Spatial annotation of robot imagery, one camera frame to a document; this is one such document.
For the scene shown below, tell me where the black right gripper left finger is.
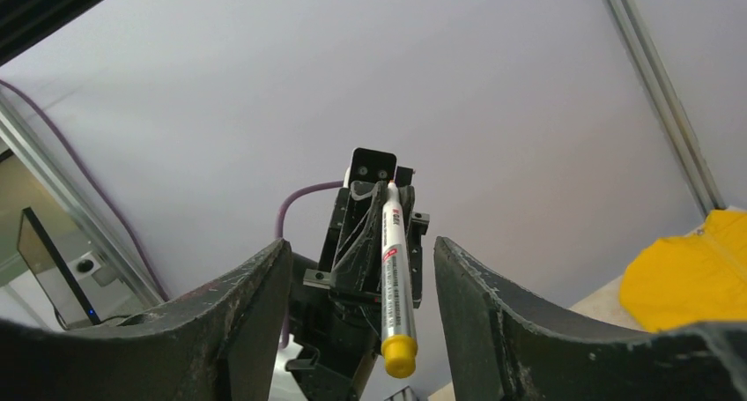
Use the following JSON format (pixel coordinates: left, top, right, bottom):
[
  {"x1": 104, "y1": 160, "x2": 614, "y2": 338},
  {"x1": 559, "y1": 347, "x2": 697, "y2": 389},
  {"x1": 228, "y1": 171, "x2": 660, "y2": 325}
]
[{"x1": 1, "y1": 239, "x2": 292, "y2": 400}]

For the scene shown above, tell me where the yellow marker cap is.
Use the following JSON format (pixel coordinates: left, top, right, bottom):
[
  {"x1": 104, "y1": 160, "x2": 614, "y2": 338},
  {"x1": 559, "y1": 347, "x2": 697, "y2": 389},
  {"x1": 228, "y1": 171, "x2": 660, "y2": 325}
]
[{"x1": 381, "y1": 335, "x2": 418, "y2": 379}]

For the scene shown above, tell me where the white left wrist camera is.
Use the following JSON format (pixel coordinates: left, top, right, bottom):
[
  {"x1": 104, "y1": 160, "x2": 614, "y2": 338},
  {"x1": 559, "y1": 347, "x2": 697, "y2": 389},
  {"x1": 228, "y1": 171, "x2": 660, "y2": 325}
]
[{"x1": 343, "y1": 147, "x2": 397, "y2": 188}]

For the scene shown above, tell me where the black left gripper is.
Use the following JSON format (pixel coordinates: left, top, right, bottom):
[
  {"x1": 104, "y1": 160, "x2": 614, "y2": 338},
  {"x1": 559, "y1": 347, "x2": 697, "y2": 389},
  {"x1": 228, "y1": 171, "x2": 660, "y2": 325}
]
[{"x1": 285, "y1": 166, "x2": 430, "y2": 400}]

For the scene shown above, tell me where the black monitor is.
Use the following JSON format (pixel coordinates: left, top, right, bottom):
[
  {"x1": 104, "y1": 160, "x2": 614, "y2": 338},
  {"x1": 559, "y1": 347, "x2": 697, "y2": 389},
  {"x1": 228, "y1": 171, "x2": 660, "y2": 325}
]
[{"x1": 16, "y1": 207, "x2": 102, "y2": 330}]

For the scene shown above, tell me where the yellow folded cloth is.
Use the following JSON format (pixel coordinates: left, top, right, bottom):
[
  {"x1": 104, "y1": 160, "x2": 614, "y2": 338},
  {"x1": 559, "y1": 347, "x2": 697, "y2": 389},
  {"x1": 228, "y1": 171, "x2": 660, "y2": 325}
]
[{"x1": 618, "y1": 210, "x2": 746, "y2": 332}]

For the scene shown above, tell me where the white marker pen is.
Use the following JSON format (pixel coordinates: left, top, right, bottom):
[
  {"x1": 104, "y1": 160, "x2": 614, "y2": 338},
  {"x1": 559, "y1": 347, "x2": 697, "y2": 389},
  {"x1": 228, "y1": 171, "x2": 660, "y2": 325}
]
[{"x1": 381, "y1": 182, "x2": 416, "y2": 342}]

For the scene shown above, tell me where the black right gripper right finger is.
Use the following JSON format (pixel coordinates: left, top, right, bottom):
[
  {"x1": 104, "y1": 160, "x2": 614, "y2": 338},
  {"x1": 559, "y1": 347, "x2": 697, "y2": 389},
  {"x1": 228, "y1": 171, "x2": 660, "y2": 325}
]
[{"x1": 433, "y1": 237, "x2": 746, "y2": 400}]

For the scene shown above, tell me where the left corner metal post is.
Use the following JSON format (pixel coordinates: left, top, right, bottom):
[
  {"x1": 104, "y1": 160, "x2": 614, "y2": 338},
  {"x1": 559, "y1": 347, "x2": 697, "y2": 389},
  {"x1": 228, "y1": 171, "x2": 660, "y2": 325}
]
[{"x1": 603, "y1": 0, "x2": 727, "y2": 215}]

